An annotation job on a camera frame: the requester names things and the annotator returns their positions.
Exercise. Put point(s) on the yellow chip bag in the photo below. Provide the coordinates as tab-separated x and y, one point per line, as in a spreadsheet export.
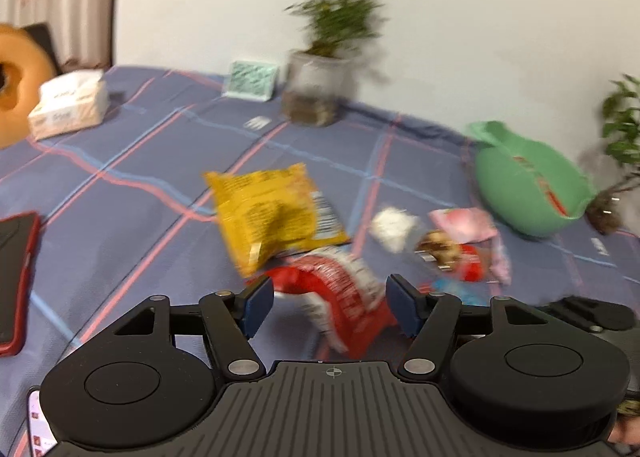
264	214

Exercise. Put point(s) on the blue plaid tablecloth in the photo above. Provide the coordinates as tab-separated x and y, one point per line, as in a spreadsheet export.
130	243

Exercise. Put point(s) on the white wrapped rice cake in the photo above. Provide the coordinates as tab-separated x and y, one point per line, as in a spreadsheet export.
391	227

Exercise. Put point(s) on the pink snack packet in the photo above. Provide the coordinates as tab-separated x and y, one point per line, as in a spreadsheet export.
469	226

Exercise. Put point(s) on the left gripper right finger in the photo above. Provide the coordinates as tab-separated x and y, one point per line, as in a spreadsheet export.
430	320

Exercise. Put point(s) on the red white snack bag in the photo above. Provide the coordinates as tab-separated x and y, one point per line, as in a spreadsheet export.
340	295

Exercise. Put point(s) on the small red snack packet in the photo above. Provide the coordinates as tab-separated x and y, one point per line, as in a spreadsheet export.
473	264

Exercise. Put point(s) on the orange round cushion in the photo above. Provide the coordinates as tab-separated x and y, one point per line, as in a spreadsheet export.
25	67

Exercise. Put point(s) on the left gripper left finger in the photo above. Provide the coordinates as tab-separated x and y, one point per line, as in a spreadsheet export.
230	321

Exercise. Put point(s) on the leafy plant in glass vase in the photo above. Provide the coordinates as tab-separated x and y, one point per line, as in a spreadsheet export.
620	135

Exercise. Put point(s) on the green plastic bowl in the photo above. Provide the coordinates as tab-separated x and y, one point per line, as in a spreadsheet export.
528	184

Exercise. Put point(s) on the white digital clock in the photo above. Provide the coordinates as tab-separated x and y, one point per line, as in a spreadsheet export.
251	80

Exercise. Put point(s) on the thin plant in clear cup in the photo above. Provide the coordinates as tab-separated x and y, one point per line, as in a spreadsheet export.
336	31

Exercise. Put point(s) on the white tissue pack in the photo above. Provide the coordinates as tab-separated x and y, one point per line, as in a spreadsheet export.
70	103

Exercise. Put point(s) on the brown nut cake snack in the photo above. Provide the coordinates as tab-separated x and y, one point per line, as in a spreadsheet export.
439	247

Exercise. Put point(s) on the red cased phone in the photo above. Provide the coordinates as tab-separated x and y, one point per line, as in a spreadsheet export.
19	241

